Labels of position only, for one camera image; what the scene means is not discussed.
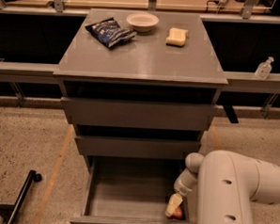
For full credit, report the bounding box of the white bowl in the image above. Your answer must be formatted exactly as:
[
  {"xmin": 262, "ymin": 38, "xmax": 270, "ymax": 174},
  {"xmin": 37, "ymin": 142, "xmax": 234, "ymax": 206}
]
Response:
[{"xmin": 126, "ymin": 12, "xmax": 159, "ymax": 32}]

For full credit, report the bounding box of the grey drawer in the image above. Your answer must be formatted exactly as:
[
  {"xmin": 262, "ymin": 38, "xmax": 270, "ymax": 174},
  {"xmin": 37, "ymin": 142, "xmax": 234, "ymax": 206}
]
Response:
[
  {"xmin": 61, "ymin": 97, "xmax": 216, "ymax": 131},
  {"xmin": 70, "ymin": 156, "xmax": 194, "ymax": 224},
  {"xmin": 75, "ymin": 136, "xmax": 200, "ymax": 159}
]

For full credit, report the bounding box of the grey bottom drawer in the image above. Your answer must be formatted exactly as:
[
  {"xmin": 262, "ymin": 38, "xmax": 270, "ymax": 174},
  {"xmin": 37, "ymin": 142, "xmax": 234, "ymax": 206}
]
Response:
[{"xmin": 70, "ymin": 156, "xmax": 194, "ymax": 224}]

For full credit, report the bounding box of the yellow sponge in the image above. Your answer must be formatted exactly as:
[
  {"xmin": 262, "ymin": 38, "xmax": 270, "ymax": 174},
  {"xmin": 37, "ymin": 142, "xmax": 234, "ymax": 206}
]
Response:
[{"xmin": 165, "ymin": 28, "xmax": 189, "ymax": 47}]

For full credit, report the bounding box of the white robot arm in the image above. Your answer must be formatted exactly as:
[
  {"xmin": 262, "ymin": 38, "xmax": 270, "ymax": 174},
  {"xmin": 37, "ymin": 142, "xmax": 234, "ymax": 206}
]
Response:
[{"xmin": 164, "ymin": 150, "xmax": 280, "ymax": 224}]

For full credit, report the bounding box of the grey top drawer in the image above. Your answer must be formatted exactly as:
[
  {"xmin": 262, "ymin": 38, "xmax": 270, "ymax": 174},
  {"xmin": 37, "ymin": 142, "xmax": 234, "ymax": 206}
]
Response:
[{"xmin": 61, "ymin": 97, "xmax": 216, "ymax": 131}]

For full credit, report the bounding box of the black metal stand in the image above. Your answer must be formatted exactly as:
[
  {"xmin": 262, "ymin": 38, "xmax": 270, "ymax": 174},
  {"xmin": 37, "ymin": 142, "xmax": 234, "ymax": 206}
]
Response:
[{"xmin": 0, "ymin": 169, "xmax": 42, "ymax": 224}]

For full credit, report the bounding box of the red apple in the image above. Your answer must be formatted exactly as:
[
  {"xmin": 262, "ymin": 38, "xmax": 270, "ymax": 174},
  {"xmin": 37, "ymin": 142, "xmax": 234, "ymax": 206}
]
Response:
[{"xmin": 169, "ymin": 206, "xmax": 183, "ymax": 219}]

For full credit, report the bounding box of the grey drawer cabinet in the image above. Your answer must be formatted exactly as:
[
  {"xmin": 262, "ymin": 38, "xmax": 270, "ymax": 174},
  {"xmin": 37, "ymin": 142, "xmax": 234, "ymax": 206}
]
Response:
[{"xmin": 48, "ymin": 6, "xmax": 233, "ymax": 179}]

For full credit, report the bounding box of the grey middle drawer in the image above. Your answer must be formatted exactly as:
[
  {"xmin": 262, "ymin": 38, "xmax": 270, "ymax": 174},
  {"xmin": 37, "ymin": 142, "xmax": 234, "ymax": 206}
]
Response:
[{"xmin": 75, "ymin": 136, "xmax": 200, "ymax": 159}]

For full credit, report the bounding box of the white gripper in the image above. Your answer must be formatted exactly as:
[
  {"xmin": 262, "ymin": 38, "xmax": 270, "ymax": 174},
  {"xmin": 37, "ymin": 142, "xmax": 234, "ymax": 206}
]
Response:
[{"xmin": 164, "ymin": 169, "xmax": 198, "ymax": 217}]

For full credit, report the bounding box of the clear sanitizer bottle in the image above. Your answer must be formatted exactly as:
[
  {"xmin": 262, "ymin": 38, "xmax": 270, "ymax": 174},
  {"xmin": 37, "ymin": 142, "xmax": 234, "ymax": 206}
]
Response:
[{"xmin": 255, "ymin": 56, "xmax": 274, "ymax": 80}]

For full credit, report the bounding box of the blue chip bag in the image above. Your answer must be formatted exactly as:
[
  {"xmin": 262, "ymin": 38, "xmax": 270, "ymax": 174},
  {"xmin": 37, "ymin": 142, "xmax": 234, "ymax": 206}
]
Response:
[{"xmin": 86, "ymin": 17, "xmax": 136, "ymax": 48}]

